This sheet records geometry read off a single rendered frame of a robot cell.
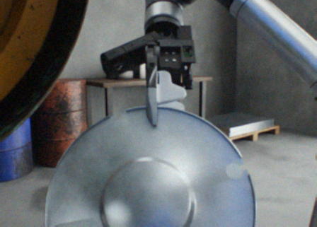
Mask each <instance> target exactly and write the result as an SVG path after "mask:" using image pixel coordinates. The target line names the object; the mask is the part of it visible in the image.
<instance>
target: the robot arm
mask: <svg viewBox="0 0 317 227"><path fill-rule="evenodd" d="M145 1H146V5H145V15H144V35H143V36H141V37H139V38H136V39H135V40H133V41H129V42H127V43H125V44H122V45H120V46H118V47H115V48H113V49H111V50H108V51H107V52H104V53H102V54H101V55H100V61H101V66H102V68H103V72H105V75H106V76H107V77H108V78H110V79H112V78H114V77H117V76H119V75H120V74H123V73H125V72H126V71H130V70H131V69H133V68H137V67H138V66H140V65H143V64H145V69H146V116H147V117H148V118H149V121H150V122H151V124H152V125H153V127H156V119H157V107H158V106H161V107H173V108H176V109H179V110H185V107H184V105H183V104H182V103H179V102H177V100H182V99H183V98H184V97H185V95H186V92H185V90H193V87H192V82H193V78H192V63H196V61H195V42H194V40H193V39H192V31H191V25H183V15H182V10H183V9H184V8H186V7H187V6H189V5H190V4H192V3H194V2H196V1H197V0H145ZM216 1H217V2H219V3H220V4H221V5H222V6H223V7H224V8H225V9H226V10H227V11H229V12H230V13H231V14H232V15H233V16H234V17H235V18H237V19H238V20H239V21H240V22H241V23H242V24H243V25H245V27H247V29H249V30H250V31H251V32H252V34H254V35H255V36H256V37H257V38H258V39H259V40H261V41H262V43H264V45H265V46H267V47H268V48H269V49H270V50H271V51H272V52H273V53H274V54H275V55H276V56H277V57H279V58H280V59H281V60H282V62H284V63H285V64H286V65H287V66H288V67H289V68H290V69H291V70H292V71H293V72H294V73H295V74H296V75H297V76H298V77H299V78H300V79H301V80H302V81H303V82H304V83H305V84H306V85H307V86H308V87H309V88H310V89H311V90H312V91H313V99H315V101H317V42H316V41H315V40H314V39H313V38H312V37H310V35H308V34H307V33H306V32H304V30H302V29H301V28H300V27H299V26H298V25H297V24H296V23H295V22H294V21H292V20H291V19H290V18H289V17H287V15H285V14H284V13H283V12H281V11H280V9H278V8H277V7H276V6H275V5H274V4H272V2H270V1H269V0H216ZM181 74H182V81H181ZM309 227H317V194H316V198H315V202H314V206H313V209H312V215H311V218H310V221H309Z"/></svg>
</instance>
